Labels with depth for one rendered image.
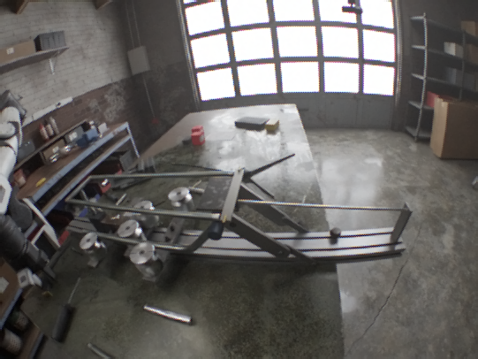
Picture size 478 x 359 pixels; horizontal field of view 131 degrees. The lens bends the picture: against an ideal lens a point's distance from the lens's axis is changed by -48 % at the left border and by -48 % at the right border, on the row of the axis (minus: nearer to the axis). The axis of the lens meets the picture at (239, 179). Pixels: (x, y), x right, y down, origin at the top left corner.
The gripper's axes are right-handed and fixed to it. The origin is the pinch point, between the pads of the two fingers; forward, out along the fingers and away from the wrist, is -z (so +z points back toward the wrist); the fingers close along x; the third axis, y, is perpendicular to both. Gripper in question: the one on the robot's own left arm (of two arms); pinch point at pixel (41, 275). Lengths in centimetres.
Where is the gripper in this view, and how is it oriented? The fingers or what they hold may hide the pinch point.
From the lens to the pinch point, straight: 67.8
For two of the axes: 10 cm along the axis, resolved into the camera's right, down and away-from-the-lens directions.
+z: -1.4, -8.2, -5.5
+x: -7.7, 4.4, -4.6
